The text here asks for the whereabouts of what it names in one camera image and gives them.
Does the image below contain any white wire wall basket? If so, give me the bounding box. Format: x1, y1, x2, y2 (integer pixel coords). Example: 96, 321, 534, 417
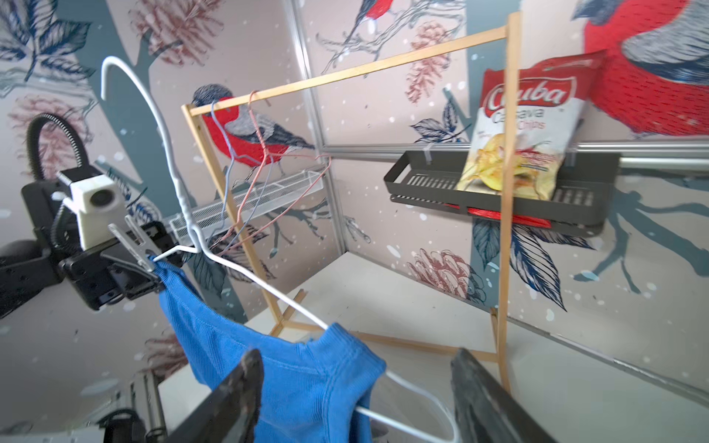
165, 169, 326, 247

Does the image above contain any pink wire hanger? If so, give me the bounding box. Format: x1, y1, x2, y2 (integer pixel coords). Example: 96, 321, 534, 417
208, 89, 333, 258

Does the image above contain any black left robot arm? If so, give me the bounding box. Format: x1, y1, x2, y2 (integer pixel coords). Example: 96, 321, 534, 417
1, 113, 164, 317

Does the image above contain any cassava chips bag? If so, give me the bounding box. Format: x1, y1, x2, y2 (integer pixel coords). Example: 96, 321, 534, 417
456, 51, 606, 200

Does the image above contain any blue tank top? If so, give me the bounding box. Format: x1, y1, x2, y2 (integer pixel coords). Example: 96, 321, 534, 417
155, 262, 386, 442

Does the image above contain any light blue wire hanger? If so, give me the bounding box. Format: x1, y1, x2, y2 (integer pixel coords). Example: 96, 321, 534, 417
208, 99, 278, 254

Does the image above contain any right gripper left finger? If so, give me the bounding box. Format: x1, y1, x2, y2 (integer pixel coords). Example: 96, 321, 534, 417
166, 350, 264, 443

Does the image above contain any grey clothespin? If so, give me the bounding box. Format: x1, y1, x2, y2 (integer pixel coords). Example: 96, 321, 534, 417
108, 215, 160, 273

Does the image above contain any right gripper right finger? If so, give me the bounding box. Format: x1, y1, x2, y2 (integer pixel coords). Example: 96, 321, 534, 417
451, 348, 555, 443

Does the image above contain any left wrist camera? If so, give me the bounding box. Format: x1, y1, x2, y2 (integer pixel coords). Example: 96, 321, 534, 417
57, 166, 127, 250

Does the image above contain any black wall basket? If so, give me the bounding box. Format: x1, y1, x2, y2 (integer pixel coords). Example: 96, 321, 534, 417
383, 148, 622, 238

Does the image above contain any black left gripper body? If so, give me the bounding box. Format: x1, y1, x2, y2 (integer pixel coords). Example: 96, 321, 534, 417
57, 222, 164, 310

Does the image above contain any white wire hanger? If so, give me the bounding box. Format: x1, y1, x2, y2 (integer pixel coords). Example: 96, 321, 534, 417
99, 54, 462, 443

